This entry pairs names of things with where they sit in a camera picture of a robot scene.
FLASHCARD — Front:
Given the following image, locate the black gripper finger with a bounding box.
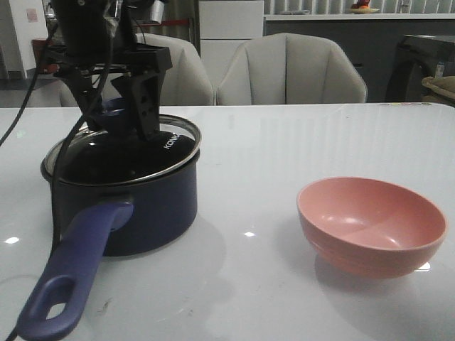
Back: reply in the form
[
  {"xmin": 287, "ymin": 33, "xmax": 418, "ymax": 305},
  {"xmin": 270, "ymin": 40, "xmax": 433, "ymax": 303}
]
[
  {"xmin": 60, "ymin": 72, "xmax": 104, "ymax": 131},
  {"xmin": 111, "ymin": 70, "xmax": 166, "ymax": 141}
]

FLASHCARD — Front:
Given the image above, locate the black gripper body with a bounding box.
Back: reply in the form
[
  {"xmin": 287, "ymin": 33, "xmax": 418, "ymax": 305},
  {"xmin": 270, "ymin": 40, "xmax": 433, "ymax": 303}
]
[{"xmin": 42, "ymin": 13, "xmax": 171, "ymax": 77}]

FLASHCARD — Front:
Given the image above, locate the glass pot lid purple knob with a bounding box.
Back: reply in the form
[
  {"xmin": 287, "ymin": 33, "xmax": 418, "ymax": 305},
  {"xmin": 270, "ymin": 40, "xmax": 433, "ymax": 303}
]
[{"xmin": 60, "ymin": 98, "xmax": 202, "ymax": 186}]

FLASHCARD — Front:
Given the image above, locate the pink plastic bowl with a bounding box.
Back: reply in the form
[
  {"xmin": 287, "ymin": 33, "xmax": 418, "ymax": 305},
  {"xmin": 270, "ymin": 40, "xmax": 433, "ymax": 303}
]
[{"xmin": 297, "ymin": 177, "xmax": 448, "ymax": 278}]

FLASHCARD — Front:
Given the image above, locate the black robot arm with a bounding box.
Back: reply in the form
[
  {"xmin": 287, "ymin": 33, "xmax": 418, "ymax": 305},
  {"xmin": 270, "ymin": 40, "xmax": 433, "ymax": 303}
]
[{"xmin": 48, "ymin": 1, "xmax": 172, "ymax": 141}]

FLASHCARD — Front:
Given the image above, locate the left beige upholstered chair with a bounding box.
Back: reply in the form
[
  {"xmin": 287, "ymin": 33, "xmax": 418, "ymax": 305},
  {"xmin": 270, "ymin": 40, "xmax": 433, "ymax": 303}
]
[{"xmin": 58, "ymin": 33, "xmax": 216, "ymax": 108}]

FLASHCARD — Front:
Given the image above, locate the beige upholstered chair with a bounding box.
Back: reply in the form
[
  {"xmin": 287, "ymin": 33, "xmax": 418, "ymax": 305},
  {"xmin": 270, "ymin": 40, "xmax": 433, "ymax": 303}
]
[
  {"xmin": 216, "ymin": 33, "xmax": 368, "ymax": 106},
  {"xmin": 58, "ymin": 33, "xmax": 216, "ymax": 108}
]

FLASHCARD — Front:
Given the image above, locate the red barrier tape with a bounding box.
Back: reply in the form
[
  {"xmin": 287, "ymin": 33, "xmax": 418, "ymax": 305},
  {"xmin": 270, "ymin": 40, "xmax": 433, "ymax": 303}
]
[{"xmin": 161, "ymin": 18, "xmax": 191, "ymax": 26}]

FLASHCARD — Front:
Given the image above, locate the white cabinet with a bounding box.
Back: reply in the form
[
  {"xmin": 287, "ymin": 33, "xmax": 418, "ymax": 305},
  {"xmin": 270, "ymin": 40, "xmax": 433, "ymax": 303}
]
[{"xmin": 198, "ymin": 1, "xmax": 264, "ymax": 88}]

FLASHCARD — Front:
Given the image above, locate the right beige upholstered chair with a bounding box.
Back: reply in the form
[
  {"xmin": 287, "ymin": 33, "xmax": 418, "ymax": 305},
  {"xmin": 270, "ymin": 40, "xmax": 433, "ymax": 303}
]
[{"xmin": 216, "ymin": 33, "xmax": 368, "ymax": 106}]

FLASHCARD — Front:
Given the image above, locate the grey counter with white top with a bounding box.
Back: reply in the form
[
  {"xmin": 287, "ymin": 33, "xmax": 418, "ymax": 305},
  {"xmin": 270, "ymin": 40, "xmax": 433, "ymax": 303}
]
[{"xmin": 265, "ymin": 13, "xmax": 454, "ymax": 102}]

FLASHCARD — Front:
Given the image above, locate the fruit plate on counter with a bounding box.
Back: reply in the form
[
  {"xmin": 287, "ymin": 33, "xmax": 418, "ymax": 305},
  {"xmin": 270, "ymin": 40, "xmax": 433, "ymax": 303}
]
[{"xmin": 349, "ymin": 0, "xmax": 379, "ymax": 14}]

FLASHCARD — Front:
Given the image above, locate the dark glossy appliance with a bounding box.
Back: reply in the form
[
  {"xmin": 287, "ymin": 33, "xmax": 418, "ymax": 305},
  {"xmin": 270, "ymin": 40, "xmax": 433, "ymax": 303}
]
[{"xmin": 385, "ymin": 35, "xmax": 454, "ymax": 102}]

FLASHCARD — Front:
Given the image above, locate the beige cushion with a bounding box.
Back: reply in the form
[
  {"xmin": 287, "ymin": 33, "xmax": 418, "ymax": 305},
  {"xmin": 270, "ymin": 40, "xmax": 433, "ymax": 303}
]
[{"xmin": 422, "ymin": 76, "xmax": 455, "ymax": 107}]

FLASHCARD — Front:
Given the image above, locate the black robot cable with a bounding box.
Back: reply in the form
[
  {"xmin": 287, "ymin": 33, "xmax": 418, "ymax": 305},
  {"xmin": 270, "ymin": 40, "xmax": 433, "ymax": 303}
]
[{"xmin": 0, "ymin": 21, "xmax": 114, "ymax": 341}]

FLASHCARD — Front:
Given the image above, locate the dark blue saucepan purple handle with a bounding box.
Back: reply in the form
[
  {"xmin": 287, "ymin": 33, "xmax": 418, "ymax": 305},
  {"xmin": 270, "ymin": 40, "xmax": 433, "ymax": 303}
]
[{"xmin": 16, "ymin": 155, "xmax": 199, "ymax": 340}]

